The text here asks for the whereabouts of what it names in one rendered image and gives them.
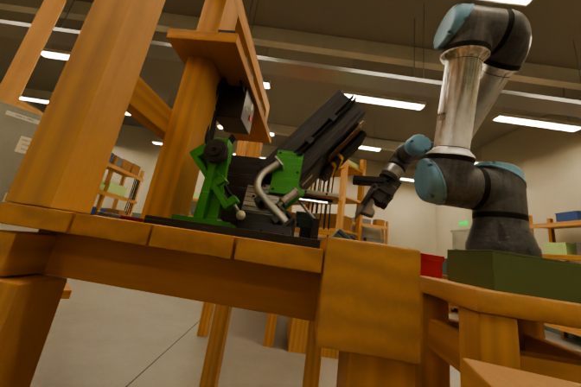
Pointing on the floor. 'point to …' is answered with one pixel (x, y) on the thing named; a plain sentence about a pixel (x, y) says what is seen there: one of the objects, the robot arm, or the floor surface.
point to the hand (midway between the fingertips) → (355, 214)
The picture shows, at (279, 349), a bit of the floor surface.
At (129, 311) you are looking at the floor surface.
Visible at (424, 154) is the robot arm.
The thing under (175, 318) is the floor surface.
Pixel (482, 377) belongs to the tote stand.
